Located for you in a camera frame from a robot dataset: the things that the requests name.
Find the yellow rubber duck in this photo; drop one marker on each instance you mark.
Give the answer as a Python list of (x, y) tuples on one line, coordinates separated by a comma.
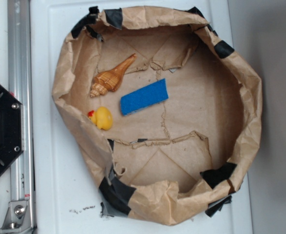
[(102, 118)]

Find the brown paper bag bin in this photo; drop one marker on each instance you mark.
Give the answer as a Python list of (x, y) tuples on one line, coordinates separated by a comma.
[(170, 161)]

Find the blue sponge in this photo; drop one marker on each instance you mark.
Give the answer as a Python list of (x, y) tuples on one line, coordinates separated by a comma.
[(144, 97)]

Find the white plastic tray board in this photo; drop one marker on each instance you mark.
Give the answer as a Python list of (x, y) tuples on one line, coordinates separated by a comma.
[(67, 200)]

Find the metal corner bracket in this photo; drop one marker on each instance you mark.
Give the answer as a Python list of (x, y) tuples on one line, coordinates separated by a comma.
[(18, 218)]

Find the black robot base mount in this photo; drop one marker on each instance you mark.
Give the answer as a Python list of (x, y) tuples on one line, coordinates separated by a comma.
[(10, 129)]

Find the brown spiral seashell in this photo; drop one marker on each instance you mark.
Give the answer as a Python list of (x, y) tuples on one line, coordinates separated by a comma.
[(110, 81)]

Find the aluminium extrusion rail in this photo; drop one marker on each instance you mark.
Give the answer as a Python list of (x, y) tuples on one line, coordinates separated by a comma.
[(20, 84)]

